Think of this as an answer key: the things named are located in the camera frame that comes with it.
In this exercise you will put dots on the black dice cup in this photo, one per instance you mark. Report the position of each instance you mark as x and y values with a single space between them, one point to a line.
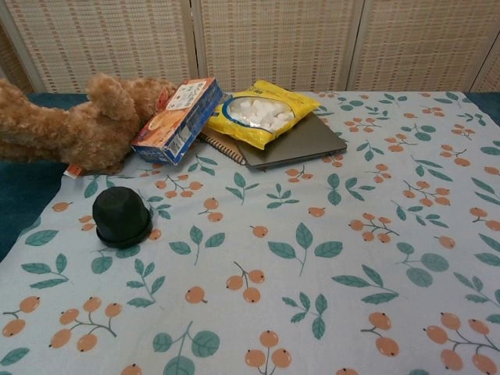
119 209

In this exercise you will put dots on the woven folding screen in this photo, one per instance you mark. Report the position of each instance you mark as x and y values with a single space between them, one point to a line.
273 43

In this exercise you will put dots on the brown spiral notebook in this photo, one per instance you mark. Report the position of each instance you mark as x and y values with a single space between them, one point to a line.
222 146

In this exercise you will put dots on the blue and orange biscuit box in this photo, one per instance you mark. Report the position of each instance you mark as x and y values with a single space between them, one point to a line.
172 125

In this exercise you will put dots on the grey closed laptop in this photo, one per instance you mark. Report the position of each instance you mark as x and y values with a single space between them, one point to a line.
304 144

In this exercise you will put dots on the fruit and leaf print tablecloth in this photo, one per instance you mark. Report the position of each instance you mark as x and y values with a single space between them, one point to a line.
273 254

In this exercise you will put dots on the black round tray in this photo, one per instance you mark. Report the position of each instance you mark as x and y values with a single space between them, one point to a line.
125 244

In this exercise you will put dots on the yellow marshmallow bag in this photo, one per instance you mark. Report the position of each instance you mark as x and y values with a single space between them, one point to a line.
269 117

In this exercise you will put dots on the brown curly plush bear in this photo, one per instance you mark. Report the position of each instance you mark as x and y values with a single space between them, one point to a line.
70 129

